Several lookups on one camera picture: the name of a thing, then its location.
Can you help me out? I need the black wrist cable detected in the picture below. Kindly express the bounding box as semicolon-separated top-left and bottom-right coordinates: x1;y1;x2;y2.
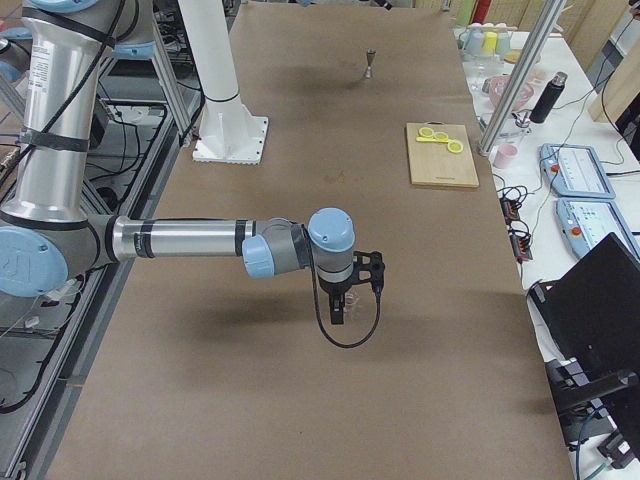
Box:
310;264;384;350

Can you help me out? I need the lemon slice near handle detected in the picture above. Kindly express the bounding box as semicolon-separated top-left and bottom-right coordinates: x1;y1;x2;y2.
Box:
418;126;434;138

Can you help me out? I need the steel jigger measuring cup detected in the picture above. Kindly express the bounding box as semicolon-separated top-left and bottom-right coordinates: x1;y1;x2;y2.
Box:
363;49;376;80

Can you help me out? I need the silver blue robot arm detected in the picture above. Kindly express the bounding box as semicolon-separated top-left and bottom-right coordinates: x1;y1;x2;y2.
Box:
1;1;358;324

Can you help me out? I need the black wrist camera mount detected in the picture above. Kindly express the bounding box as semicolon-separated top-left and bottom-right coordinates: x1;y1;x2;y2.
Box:
351;251;385;295

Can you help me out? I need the lemon slice far end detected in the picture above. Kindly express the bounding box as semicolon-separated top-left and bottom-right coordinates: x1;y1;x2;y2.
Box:
447;140;464;153

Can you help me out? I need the aluminium frame post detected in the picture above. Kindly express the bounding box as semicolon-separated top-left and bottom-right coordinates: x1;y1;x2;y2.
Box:
478;0;567;157

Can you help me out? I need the pink bowl with ice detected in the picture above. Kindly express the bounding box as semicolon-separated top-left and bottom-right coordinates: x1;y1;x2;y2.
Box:
488;75;534;111

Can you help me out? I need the lower teach pendant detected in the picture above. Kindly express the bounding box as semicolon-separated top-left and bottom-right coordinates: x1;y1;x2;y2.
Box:
555;197;639;259

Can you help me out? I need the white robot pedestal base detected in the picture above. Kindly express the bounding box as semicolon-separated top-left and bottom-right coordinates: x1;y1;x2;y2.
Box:
179;0;269;165

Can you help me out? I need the black water bottle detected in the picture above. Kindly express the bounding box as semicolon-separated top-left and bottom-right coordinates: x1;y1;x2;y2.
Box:
529;71;568;124

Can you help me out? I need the black monitor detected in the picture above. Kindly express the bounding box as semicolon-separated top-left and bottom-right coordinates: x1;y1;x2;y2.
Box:
528;233;639;454

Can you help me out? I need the yellow cup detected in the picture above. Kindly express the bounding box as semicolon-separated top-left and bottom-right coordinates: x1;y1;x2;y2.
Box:
482;31;498;55

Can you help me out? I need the teach pendant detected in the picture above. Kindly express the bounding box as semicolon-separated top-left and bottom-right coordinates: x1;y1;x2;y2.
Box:
539;143;616;199
555;197;639;259

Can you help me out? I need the wooden cutting board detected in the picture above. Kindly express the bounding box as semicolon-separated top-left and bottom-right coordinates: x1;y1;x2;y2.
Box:
406;122;479;188

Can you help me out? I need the pink plastic cup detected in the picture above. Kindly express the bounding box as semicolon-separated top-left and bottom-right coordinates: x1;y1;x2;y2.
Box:
493;143;519;169

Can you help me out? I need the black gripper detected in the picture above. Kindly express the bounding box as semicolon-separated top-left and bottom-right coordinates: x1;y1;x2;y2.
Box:
320;279;352;325

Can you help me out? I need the clear glass shaker cup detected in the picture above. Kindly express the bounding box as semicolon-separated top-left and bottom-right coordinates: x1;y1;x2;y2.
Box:
343;291;360;320

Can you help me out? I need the upper teach pendant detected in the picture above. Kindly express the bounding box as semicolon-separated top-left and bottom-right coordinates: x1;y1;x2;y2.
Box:
539;143;616;199

